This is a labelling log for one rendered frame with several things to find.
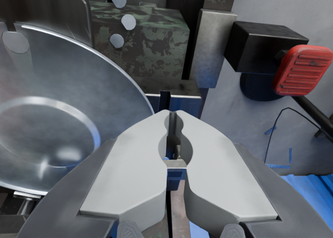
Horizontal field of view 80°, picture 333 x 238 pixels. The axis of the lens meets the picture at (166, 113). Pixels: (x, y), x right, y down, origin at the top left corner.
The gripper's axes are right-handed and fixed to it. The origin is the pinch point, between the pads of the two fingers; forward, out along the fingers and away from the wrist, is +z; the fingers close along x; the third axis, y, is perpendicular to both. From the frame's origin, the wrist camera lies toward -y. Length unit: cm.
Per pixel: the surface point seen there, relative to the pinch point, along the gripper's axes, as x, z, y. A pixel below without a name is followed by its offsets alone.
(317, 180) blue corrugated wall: 140, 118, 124
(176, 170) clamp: 2.5, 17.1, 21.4
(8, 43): -15.4, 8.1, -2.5
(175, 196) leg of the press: 4, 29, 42
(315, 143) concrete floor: 122, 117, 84
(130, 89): -4.4, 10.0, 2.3
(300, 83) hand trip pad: 17.7, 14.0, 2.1
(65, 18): -9.7, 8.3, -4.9
